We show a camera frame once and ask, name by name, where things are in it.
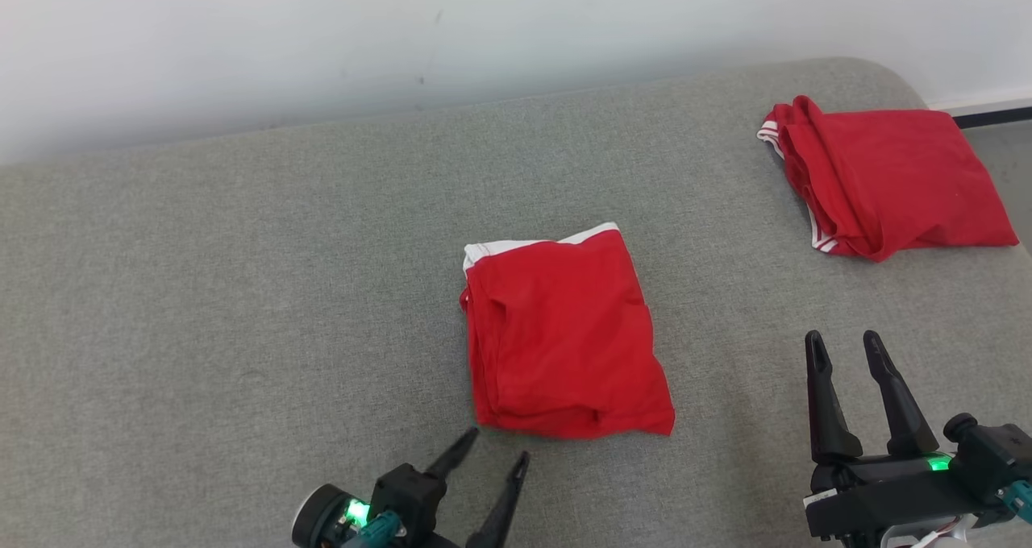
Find red Bulls 23 jersey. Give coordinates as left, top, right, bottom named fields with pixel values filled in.
left=756, top=95, right=1020, bottom=264

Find black and white baseboard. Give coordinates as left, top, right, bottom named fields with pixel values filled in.
left=927, top=95, right=1032, bottom=129

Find grey fabric sofa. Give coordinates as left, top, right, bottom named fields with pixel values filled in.
left=0, top=56, right=1032, bottom=548

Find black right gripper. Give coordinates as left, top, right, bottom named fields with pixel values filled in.
left=804, top=330, right=1002, bottom=548

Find red shorts with white trim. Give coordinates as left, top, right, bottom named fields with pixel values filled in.
left=459, top=222, right=676, bottom=441

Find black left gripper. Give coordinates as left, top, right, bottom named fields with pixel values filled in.
left=292, top=426, right=531, bottom=548

